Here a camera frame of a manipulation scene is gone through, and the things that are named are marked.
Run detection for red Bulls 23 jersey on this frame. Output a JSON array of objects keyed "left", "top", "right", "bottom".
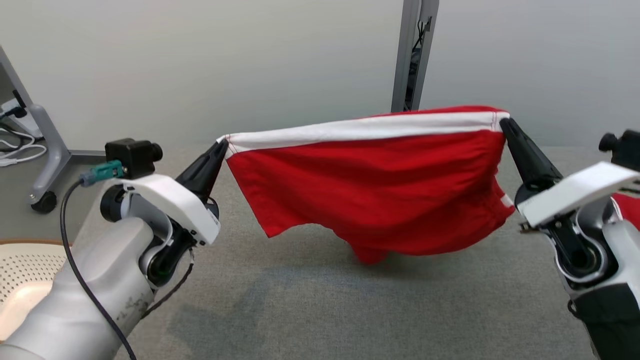
[{"left": 611, "top": 192, "right": 640, "bottom": 231}]

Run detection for red shorts white trim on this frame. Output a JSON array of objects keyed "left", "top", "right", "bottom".
[{"left": 216, "top": 105, "right": 517, "bottom": 266}]

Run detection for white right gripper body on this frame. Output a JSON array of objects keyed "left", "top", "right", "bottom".
[{"left": 514, "top": 161, "right": 640, "bottom": 231}]

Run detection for white power cable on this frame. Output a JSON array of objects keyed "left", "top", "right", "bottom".
[{"left": 0, "top": 127, "right": 48, "bottom": 168}]

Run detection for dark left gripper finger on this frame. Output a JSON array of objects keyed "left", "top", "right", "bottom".
[{"left": 175, "top": 139, "right": 230, "bottom": 204}]

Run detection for cream perforated laundry basket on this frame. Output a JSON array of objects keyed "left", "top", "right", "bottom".
[{"left": 0, "top": 239, "right": 73, "bottom": 343}]

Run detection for grey rolling stand with caster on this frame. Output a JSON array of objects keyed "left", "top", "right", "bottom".
[{"left": 0, "top": 45, "right": 108, "bottom": 215}]

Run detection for grey fabric sofa seat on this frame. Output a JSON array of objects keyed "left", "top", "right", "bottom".
[{"left": 70, "top": 144, "right": 608, "bottom": 360}]

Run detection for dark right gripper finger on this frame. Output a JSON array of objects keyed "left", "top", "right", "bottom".
[{"left": 499, "top": 117, "right": 564, "bottom": 194}]

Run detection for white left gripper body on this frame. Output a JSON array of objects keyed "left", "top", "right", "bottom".
[{"left": 100, "top": 174, "right": 221, "bottom": 247}]

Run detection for grey partition post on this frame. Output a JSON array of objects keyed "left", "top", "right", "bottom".
[{"left": 391, "top": 0, "right": 440, "bottom": 113}]

